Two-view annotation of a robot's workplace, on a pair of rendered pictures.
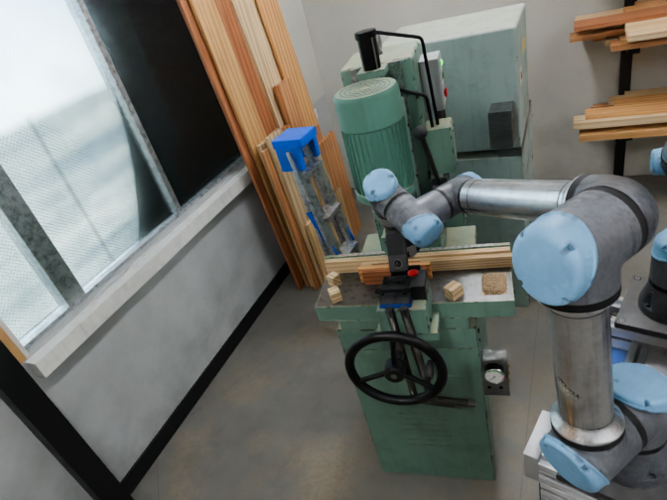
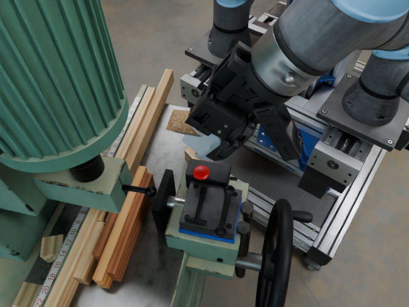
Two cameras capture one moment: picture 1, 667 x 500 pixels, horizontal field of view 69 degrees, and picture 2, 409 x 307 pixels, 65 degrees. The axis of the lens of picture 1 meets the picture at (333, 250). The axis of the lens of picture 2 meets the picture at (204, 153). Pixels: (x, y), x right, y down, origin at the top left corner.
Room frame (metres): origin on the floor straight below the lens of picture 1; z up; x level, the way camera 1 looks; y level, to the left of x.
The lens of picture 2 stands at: (1.15, 0.11, 1.51)
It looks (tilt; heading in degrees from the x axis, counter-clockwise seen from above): 54 degrees down; 260
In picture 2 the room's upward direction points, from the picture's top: straight up
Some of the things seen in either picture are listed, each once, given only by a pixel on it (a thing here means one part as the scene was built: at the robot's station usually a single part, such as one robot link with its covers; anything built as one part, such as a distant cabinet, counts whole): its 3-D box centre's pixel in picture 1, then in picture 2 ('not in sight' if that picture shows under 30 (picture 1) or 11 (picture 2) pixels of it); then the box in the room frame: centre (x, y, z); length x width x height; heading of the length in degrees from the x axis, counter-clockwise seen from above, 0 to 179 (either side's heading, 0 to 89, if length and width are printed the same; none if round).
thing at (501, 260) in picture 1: (447, 263); (135, 155); (1.23, -0.33, 0.92); 0.56 x 0.02 x 0.04; 67
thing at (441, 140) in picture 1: (442, 146); not in sight; (1.42, -0.42, 1.23); 0.09 x 0.08 x 0.15; 157
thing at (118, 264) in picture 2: (394, 276); (133, 223); (1.24, -0.16, 0.93); 0.20 x 0.02 x 0.05; 67
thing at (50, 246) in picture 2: not in sight; (55, 248); (1.42, -0.18, 0.82); 0.04 x 0.04 x 0.04; 0
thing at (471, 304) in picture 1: (411, 299); (169, 218); (1.17, -0.19, 0.87); 0.61 x 0.30 x 0.06; 67
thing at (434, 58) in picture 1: (432, 81); not in sight; (1.52, -0.45, 1.40); 0.10 x 0.06 x 0.16; 157
